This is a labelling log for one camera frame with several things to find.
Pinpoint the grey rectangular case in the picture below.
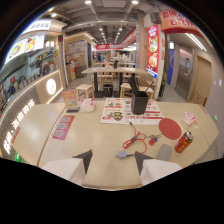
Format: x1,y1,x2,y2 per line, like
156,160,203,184
156,143,173,162

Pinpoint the grey plug adapter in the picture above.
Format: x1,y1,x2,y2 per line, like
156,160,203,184
115,150,136,160

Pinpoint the red soda can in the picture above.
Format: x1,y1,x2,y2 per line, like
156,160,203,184
174,130,195,154

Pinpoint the red QR code sticker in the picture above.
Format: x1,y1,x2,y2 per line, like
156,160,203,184
49,115,76,141

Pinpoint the red round coaster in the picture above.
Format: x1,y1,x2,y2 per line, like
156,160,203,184
158,117,183,141

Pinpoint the white snack packet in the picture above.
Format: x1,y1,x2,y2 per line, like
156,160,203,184
182,111,198,127

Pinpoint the printed menu placemat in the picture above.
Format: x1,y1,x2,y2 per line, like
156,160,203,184
100,97,165,126

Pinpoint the orange acrylic sign stand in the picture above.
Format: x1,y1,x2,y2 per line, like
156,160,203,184
61,89,81,113

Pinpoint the black chopstick holder box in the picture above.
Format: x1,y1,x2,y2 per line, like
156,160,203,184
128,76,155,116

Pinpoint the wooden stool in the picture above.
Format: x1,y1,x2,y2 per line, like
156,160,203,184
119,82,155,100
75,83,96,101

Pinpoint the black trash bin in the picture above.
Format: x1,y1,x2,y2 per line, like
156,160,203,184
102,83,115,98

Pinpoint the high wooden table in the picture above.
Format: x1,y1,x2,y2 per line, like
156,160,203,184
81,66,148,99

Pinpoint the red food poster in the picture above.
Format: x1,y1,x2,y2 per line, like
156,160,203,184
145,24,161,79

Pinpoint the lit menu board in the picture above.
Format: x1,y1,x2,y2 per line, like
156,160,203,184
4,34,46,65

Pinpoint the small red keychain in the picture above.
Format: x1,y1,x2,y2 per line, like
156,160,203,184
148,133,163,147

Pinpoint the red cable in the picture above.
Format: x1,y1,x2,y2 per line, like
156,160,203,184
122,121,148,154

